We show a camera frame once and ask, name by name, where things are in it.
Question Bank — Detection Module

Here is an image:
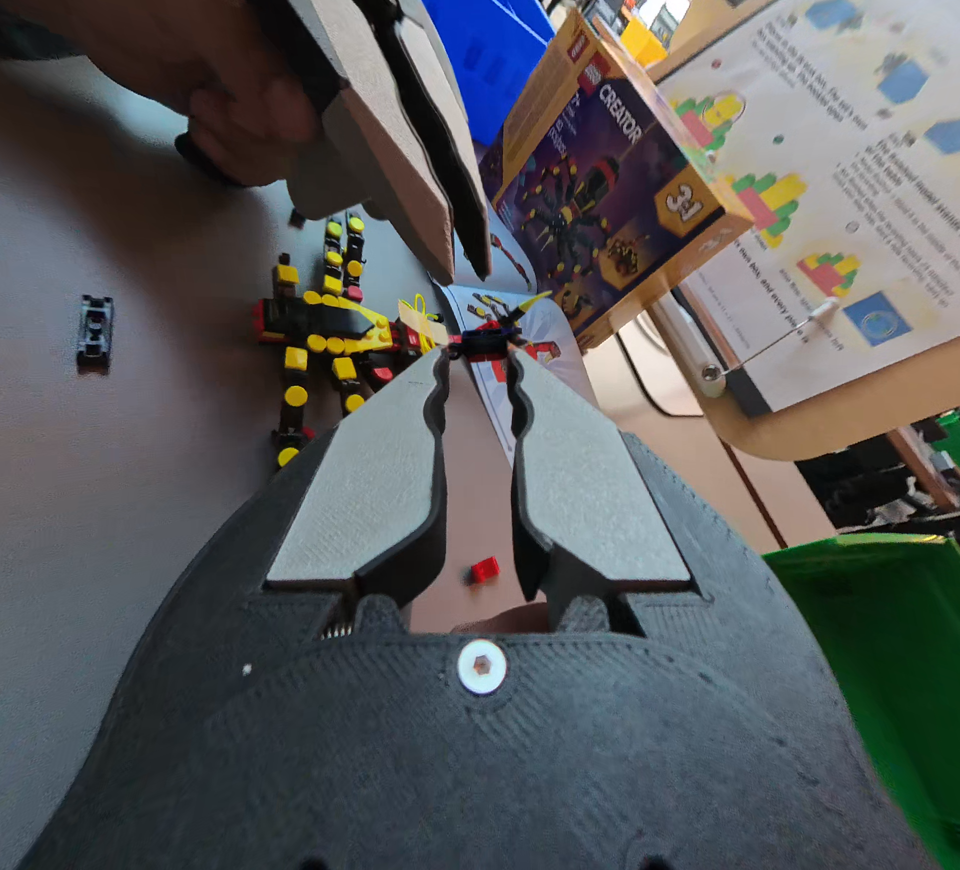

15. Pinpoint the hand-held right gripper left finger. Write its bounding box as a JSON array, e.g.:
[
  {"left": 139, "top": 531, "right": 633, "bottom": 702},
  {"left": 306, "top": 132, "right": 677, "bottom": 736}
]
[{"left": 264, "top": 347, "right": 451, "bottom": 608}]

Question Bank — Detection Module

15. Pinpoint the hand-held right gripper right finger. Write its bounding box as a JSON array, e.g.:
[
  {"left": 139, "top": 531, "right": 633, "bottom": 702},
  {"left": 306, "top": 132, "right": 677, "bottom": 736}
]
[{"left": 506, "top": 348, "right": 691, "bottom": 604}]

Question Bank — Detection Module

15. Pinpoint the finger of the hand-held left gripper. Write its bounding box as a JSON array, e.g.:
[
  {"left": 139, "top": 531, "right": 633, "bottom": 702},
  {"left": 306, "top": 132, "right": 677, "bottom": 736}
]
[
  {"left": 386, "top": 15, "right": 494, "bottom": 280},
  {"left": 285, "top": 0, "right": 457, "bottom": 286}
]

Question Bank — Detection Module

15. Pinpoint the black yellow lego scorpion model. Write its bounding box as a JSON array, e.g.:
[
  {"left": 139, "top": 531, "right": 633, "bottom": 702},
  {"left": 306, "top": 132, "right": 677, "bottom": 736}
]
[{"left": 251, "top": 213, "right": 562, "bottom": 469}]

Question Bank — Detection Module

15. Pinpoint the yellow string with tape tag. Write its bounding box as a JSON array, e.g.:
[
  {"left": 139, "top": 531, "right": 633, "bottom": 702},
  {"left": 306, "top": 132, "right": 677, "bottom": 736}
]
[{"left": 395, "top": 294, "right": 451, "bottom": 353}]

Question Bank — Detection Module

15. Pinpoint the open lego instruction booklet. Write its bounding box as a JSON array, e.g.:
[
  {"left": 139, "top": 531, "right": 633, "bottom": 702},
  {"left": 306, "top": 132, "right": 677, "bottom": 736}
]
[{"left": 431, "top": 210, "right": 601, "bottom": 469}]

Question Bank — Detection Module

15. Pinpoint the lego set cardboard box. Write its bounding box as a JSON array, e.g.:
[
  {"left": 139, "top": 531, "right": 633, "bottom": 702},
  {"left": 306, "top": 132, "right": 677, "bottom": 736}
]
[{"left": 480, "top": 7, "right": 755, "bottom": 353}]

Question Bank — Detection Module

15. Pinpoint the black lego plate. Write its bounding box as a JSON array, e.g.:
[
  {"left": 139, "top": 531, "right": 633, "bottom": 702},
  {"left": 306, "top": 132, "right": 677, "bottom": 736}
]
[{"left": 76, "top": 295, "right": 115, "bottom": 367}]

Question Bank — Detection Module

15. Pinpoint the person's left hand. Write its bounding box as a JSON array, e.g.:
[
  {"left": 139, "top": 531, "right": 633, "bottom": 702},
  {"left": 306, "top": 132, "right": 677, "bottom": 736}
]
[{"left": 0, "top": 0, "right": 324, "bottom": 190}]

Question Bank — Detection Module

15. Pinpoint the blue plastic bin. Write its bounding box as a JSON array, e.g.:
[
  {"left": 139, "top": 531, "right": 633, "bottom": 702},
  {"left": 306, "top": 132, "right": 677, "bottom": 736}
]
[{"left": 382, "top": 0, "right": 556, "bottom": 147}]

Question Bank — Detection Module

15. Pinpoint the yellow plastic bin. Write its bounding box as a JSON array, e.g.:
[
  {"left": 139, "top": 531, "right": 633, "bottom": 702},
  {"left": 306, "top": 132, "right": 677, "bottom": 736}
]
[{"left": 619, "top": 17, "right": 670, "bottom": 67}]

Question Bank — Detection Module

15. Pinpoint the wooden display board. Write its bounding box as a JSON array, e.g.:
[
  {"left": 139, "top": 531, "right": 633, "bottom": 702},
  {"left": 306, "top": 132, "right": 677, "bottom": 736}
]
[{"left": 592, "top": 0, "right": 960, "bottom": 463}]

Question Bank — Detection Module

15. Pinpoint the green plastic bin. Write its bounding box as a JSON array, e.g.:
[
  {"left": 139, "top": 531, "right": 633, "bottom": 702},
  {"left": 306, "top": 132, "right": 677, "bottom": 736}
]
[{"left": 761, "top": 536, "right": 960, "bottom": 870}]

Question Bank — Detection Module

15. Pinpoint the task instruction poster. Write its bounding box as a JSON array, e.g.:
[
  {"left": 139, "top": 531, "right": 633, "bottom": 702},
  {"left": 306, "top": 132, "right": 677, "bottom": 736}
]
[{"left": 660, "top": 0, "right": 960, "bottom": 413}]

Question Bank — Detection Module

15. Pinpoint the metal wire clip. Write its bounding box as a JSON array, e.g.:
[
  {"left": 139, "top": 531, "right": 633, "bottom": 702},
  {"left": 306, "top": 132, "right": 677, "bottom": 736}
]
[{"left": 701, "top": 296, "right": 841, "bottom": 398}]

